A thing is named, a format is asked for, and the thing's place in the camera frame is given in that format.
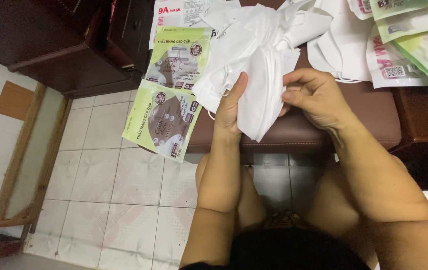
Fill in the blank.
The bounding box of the person's right hand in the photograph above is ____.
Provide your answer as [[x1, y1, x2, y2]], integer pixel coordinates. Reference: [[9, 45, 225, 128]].
[[278, 68, 356, 132]]

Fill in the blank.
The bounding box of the person's left hand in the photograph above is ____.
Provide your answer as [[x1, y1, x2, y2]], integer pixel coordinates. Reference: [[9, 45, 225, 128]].
[[213, 71, 249, 138]]

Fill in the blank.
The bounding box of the bundle of white face masks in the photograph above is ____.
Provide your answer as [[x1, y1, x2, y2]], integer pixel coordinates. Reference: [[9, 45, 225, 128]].
[[191, 3, 335, 143]]

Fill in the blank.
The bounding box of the brown leather bench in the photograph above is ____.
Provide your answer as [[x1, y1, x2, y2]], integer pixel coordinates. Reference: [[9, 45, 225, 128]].
[[139, 0, 402, 155]]

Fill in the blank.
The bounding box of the pile of loose white masks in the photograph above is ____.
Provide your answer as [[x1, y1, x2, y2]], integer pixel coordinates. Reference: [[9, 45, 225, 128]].
[[307, 0, 373, 84]]

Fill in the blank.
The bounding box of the white red-print mask packet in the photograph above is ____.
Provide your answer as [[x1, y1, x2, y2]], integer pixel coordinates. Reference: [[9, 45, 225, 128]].
[[365, 35, 428, 89], [148, 0, 242, 50], [347, 0, 374, 20]]

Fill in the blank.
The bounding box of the person's left leg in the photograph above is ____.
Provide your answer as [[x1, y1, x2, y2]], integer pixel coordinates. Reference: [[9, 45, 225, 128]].
[[195, 153, 268, 234]]

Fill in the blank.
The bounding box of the person's leg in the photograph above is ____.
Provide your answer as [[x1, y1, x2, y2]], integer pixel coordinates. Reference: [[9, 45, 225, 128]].
[[195, 153, 268, 234], [302, 157, 410, 270]]

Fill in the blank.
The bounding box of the person's right leg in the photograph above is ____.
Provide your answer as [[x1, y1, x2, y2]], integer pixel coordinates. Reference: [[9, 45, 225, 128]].
[[302, 157, 410, 270]]

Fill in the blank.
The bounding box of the dark wooden side table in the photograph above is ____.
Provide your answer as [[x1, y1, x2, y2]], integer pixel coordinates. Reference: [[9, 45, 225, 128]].
[[389, 85, 428, 191]]

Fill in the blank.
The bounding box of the person's black shirt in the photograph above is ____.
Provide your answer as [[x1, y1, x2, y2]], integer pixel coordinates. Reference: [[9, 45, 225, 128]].
[[179, 227, 372, 270]]

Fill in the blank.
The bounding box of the dark wooden cabinet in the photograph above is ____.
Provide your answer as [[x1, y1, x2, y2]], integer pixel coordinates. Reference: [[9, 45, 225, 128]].
[[0, 0, 156, 100]]

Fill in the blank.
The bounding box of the brown cardboard piece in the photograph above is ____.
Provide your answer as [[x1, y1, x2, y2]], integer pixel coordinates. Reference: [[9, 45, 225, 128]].
[[0, 80, 35, 121]]

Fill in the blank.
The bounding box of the wooden frame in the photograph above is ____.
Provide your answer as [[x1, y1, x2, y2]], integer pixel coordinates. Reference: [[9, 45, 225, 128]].
[[0, 82, 73, 263]]

